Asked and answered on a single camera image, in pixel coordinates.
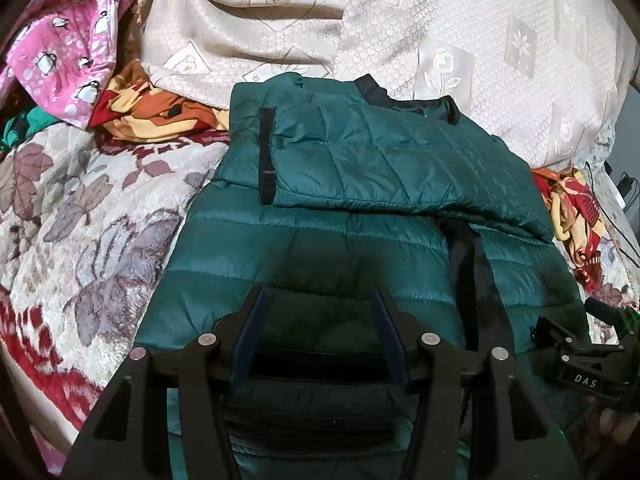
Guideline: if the teal green cloth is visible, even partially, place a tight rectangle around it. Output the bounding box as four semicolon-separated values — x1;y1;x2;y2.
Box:
0;109;57;157

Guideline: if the pink penguin print cloth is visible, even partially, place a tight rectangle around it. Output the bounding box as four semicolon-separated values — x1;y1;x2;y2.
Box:
0;0;156;131

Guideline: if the green puffer jacket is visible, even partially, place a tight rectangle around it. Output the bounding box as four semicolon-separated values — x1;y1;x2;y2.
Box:
132;72;601;480

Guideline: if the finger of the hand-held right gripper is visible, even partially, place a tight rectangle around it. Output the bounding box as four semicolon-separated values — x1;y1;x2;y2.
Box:
530;315;627;369
584;298;627;327

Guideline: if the floral plush blanket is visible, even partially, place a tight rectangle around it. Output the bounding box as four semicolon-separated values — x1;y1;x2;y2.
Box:
0;120;640;441

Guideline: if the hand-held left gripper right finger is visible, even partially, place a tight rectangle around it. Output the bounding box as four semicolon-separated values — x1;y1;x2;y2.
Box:
371;287;585;480

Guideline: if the black cable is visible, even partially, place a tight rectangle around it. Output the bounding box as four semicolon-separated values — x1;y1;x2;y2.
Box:
582;161;640;257

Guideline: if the beige patterned bedspread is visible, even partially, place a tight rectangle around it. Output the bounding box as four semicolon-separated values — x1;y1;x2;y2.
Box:
137;0;633;171

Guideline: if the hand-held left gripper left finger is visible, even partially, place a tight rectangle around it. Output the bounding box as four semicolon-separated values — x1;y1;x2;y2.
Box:
59;286;267;480

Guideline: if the person's right hand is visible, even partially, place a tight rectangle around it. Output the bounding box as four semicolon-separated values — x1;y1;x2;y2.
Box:
596;399;640;457

